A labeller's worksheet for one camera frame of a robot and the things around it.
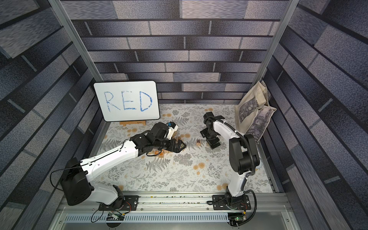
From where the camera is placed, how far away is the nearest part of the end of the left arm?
1.98 feet

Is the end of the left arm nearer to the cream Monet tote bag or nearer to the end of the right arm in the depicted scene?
the end of the right arm

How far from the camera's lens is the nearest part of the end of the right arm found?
0.70m
